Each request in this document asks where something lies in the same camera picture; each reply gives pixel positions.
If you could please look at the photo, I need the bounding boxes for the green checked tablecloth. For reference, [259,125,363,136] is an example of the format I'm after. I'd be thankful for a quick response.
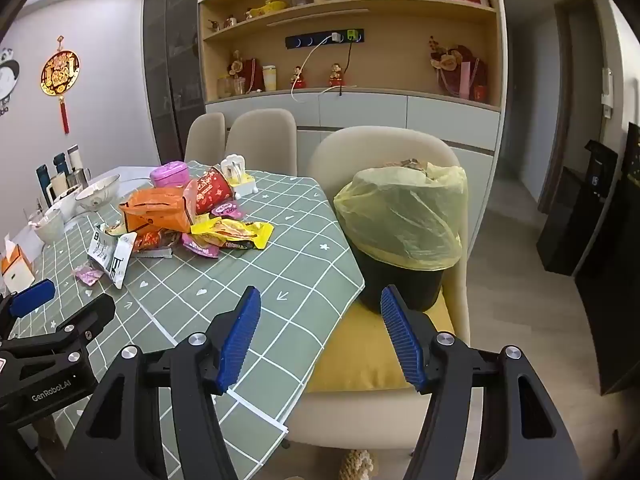
[0,167,366,436]

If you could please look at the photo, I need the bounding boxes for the black cable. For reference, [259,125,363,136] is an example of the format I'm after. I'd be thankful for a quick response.
[336,40,357,97]

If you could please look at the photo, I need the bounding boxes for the yellow toy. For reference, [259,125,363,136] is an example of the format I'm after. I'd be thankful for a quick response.
[250,0,288,19]

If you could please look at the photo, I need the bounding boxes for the clear glass jars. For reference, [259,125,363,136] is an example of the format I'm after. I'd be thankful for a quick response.
[217,74,246,100]

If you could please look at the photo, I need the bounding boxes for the large white patterned bowl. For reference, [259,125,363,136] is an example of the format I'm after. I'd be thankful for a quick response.
[75,175,122,213]

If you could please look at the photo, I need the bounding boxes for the white bowl with dark food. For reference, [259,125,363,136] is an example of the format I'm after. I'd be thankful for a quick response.
[50,185,84,221]

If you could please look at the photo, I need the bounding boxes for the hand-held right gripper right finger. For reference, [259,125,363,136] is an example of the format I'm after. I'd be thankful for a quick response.
[380,285,585,480]

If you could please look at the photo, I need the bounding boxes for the beige chair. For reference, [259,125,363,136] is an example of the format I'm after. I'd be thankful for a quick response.
[185,112,227,163]
[287,126,473,461]
[226,109,299,177]

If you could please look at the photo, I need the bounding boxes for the white and yellow plastic holder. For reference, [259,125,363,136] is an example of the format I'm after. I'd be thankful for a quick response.
[220,155,260,199]

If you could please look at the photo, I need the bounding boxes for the red gold snack packet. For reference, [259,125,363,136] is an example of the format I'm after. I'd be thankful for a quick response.
[131,229,185,253]

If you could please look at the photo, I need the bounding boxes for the white mug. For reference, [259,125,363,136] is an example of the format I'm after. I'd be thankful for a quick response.
[47,175,71,206]

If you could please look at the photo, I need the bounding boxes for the white lower cabinets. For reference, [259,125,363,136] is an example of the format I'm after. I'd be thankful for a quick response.
[205,87,501,241]

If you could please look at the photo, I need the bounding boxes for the dark wooden door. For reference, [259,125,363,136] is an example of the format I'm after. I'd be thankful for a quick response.
[537,0,607,202]

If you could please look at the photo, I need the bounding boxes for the black power strip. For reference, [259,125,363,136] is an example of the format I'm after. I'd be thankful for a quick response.
[285,29,365,51]

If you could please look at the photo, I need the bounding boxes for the orange paper box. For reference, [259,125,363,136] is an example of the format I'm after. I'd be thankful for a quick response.
[118,187,194,235]

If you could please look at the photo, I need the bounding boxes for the red paper cup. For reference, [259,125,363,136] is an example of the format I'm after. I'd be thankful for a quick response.
[192,166,236,216]

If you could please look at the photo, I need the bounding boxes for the small pink wrapper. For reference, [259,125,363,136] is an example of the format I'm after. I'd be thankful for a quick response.
[72,266,104,286]

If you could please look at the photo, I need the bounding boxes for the white charger cable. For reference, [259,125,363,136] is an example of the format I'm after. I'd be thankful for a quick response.
[290,32,346,106]

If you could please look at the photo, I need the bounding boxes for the orange white tissue box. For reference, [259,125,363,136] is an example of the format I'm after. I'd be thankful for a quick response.
[0,234,36,294]

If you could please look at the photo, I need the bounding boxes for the yellow seat cushion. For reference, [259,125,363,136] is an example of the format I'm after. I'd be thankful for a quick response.
[305,287,457,394]

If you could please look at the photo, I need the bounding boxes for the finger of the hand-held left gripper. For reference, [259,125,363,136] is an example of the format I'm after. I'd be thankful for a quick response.
[0,279,56,341]
[0,293,117,366]

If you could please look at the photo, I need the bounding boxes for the small white bowl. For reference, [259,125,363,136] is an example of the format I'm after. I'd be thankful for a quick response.
[34,208,66,244]

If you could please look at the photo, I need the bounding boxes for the pink lidded tin box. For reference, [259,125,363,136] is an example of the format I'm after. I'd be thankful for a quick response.
[150,161,191,191]

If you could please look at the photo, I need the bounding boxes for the panda wall clock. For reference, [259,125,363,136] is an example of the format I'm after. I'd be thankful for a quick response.
[0,47,21,117]

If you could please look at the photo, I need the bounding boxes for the white black-print packet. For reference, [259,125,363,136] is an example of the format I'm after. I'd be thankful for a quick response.
[87,224,139,290]

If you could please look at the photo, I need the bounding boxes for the large red flower bag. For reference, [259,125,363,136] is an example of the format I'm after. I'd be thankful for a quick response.
[429,36,489,101]

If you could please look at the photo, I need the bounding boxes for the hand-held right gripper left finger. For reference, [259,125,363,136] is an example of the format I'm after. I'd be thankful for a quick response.
[62,286,262,480]

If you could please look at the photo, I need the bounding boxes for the small red flower bag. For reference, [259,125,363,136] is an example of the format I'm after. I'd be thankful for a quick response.
[227,50,264,94]

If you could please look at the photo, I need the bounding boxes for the brown crumpled wrapper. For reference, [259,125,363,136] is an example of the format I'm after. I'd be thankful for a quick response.
[384,158,432,174]

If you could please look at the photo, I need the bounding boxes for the red gold hanging ornament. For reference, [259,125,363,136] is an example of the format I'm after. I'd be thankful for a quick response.
[40,35,82,135]

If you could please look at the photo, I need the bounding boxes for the round pink wrapper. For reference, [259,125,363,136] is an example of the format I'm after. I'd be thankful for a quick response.
[209,200,246,221]

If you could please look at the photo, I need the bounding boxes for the dark glass cabinet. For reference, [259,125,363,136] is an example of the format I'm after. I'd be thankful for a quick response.
[142,0,206,166]

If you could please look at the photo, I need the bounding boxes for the wooden wall shelf unit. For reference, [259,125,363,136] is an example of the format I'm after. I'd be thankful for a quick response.
[197,0,504,111]

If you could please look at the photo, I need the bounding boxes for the white wall intercom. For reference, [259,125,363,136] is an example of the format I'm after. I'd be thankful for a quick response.
[600,67,615,119]

